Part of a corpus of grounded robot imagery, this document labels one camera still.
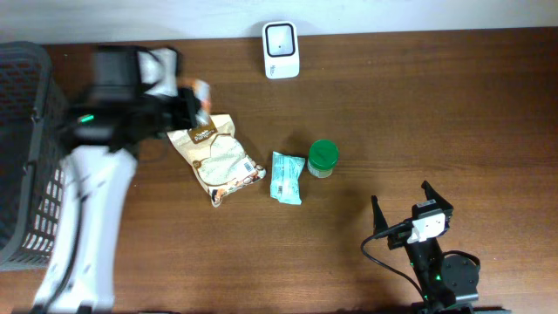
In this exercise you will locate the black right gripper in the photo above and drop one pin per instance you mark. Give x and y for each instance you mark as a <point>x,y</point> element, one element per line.
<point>378,221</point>

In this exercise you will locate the beige brown snack bag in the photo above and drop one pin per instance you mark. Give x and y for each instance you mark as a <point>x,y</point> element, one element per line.
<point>219,161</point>

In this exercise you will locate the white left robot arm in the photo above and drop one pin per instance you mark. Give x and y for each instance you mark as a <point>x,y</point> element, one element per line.
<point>79,277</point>

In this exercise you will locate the teal snack packet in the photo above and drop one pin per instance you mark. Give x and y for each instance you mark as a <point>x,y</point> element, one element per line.
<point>284,185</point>

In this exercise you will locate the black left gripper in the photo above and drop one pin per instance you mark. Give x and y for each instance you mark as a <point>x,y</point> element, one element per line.
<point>187,110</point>

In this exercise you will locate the green lid jar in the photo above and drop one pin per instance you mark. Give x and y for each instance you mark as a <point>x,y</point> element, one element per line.
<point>323,158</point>

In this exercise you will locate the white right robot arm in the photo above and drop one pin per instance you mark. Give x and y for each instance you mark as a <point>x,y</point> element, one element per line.
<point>445,280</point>

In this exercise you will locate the dark grey plastic basket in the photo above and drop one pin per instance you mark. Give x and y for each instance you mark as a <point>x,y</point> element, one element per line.
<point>32,180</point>

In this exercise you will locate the orange tissue packet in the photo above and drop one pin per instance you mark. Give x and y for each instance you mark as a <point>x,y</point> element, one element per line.
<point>201,91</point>

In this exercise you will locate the white barcode scanner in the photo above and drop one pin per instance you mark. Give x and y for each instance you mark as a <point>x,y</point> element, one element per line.
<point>281,51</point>

